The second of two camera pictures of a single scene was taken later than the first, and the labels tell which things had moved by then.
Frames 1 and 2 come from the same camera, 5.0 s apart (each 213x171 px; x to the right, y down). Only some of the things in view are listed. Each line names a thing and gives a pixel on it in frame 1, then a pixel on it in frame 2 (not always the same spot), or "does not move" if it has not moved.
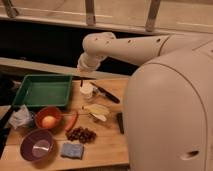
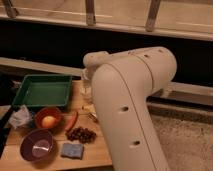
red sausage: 72,122 does not move
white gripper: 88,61 → 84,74
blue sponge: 73,150 does not move
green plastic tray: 44,90 does not move
